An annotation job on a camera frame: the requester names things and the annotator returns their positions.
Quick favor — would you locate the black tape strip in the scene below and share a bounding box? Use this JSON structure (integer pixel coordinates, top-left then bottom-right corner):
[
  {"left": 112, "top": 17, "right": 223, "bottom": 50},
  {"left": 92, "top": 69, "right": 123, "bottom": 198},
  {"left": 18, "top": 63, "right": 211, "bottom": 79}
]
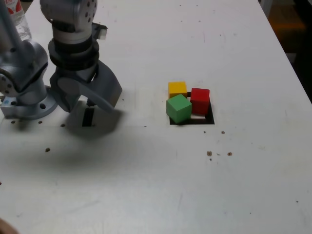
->
[{"left": 82, "top": 106, "right": 96, "bottom": 127}]

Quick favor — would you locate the clear plastic water bottle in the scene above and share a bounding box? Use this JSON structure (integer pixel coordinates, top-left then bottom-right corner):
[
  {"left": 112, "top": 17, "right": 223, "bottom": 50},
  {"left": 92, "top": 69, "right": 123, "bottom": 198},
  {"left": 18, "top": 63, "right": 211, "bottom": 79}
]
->
[{"left": 4, "top": 0, "right": 33, "bottom": 41}]

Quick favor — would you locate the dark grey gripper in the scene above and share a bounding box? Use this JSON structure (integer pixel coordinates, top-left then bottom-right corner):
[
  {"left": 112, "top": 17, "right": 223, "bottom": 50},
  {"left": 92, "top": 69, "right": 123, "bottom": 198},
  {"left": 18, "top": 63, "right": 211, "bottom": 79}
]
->
[{"left": 49, "top": 60, "right": 123, "bottom": 114}]

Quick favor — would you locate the yellow cube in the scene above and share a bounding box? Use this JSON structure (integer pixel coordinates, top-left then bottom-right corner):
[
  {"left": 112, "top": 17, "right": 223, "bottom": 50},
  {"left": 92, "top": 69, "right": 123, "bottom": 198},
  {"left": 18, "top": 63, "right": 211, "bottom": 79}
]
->
[{"left": 167, "top": 81, "right": 188, "bottom": 99}]

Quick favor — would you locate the person's hand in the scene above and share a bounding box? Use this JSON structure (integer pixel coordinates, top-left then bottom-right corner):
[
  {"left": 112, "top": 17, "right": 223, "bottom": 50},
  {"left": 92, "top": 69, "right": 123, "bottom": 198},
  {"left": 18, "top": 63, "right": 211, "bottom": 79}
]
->
[{"left": 0, "top": 217, "right": 20, "bottom": 234}]

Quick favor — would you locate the black tape square outline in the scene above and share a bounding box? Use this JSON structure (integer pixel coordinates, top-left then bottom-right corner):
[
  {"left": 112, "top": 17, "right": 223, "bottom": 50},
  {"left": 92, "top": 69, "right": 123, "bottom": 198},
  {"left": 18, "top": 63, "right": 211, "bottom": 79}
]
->
[{"left": 169, "top": 91, "right": 215, "bottom": 126}]

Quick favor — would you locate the red cube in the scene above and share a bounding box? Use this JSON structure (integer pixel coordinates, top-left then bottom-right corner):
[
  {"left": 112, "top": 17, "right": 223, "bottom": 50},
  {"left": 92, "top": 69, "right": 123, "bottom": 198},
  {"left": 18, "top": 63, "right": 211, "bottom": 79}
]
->
[{"left": 190, "top": 87, "right": 211, "bottom": 116}]

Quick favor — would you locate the green cube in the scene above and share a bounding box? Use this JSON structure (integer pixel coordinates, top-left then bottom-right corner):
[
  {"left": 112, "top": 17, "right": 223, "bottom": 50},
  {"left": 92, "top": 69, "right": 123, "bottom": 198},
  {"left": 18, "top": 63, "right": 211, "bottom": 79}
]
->
[{"left": 166, "top": 94, "right": 193, "bottom": 123}]

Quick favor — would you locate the white gripper camera box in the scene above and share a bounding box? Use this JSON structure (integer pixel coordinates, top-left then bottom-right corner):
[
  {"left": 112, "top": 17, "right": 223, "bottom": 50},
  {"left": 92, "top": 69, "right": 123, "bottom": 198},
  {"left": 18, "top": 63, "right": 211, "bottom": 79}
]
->
[{"left": 92, "top": 22, "right": 109, "bottom": 40}]

